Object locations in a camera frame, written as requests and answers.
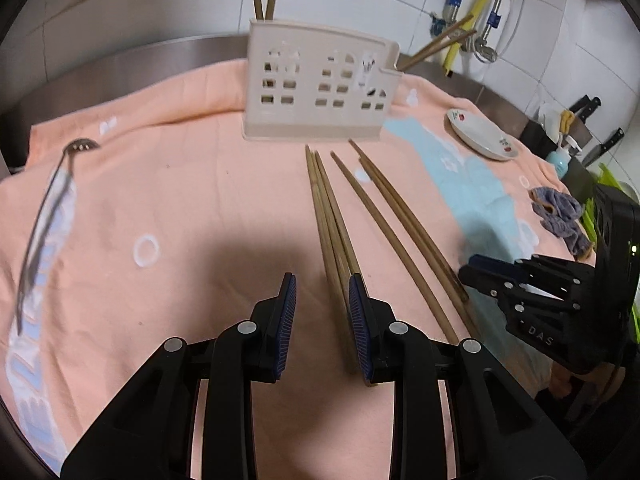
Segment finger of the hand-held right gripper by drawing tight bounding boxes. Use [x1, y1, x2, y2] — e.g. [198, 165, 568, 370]
[467, 253, 597, 307]
[458, 265, 597, 374]

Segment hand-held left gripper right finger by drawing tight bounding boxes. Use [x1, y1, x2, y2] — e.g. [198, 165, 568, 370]
[348, 272, 588, 480]

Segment metal slotted spoon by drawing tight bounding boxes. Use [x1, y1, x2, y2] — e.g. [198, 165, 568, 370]
[14, 137, 101, 336]

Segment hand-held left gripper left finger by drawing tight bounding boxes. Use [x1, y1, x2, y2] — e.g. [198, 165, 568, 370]
[60, 272, 297, 480]

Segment metal water valve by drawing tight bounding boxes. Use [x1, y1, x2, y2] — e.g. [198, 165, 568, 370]
[467, 37, 500, 63]

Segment person's right hand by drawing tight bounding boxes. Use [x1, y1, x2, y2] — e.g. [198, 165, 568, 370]
[549, 358, 623, 402]

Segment light blue soap bottle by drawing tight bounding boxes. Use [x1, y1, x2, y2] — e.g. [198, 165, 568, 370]
[545, 137, 581, 178]

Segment cream utensil holder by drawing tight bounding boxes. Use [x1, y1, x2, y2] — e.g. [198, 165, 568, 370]
[242, 17, 403, 142]

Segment yellow gas hose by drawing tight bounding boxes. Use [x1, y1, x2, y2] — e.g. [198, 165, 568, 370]
[442, 0, 516, 78]

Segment black knife block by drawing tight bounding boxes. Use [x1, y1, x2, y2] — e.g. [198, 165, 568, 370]
[519, 117, 593, 183]

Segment white flower-print bowl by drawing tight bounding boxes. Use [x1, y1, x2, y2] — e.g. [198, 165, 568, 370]
[445, 108, 518, 162]

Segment grey knitted gloves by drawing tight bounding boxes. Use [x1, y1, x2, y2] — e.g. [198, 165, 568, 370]
[530, 186, 596, 262]

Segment pile of wooden chopsticks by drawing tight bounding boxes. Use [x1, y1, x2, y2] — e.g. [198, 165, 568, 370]
[304, 138, 483, 346]

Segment white plastic scoop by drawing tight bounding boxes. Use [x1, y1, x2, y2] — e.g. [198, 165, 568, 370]
[537, 102, 563, 136]

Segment peach printed towel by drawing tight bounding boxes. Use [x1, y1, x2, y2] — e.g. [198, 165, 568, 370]
[0, 57, 601, 480]

